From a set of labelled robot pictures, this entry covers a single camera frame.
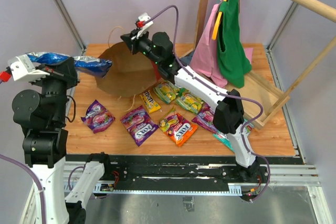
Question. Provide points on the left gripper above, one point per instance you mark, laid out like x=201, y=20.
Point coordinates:
x=65, y=70

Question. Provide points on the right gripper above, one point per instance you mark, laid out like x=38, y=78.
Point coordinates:
x=132, y=41

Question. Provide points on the red paper bag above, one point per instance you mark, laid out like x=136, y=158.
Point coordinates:
x=129, y=74

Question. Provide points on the purple Fox's packet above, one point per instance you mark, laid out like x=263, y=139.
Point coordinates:
x=139, y=125
x=97, y=117

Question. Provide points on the pink shirt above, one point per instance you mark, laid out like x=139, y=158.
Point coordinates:
x=205, y=56

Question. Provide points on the green snack packet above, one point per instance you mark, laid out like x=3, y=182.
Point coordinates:
x=189, y=101

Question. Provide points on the orange Fox's candy packet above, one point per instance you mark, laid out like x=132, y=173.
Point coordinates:
x=177, y=127

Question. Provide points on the green shirt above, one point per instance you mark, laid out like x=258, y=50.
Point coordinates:
x=231, y=58

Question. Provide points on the purple snack packet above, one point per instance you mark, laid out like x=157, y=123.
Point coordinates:
x=205, y=118

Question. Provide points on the teal Fox's candy packet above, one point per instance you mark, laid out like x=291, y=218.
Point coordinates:
x=224, y=140

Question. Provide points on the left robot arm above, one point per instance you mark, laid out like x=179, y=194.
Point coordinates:
x=42, y=117

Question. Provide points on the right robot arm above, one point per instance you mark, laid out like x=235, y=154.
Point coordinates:
x=227, y=105

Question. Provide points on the yellow M&M's packet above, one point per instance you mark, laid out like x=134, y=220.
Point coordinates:
x=150, y=104

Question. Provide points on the wooden clothes rack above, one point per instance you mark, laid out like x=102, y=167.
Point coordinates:
x=271, y=97

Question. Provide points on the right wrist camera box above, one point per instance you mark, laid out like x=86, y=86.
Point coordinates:
x=143, y=24

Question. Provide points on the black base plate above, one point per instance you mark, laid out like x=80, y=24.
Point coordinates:
x=182, y=174

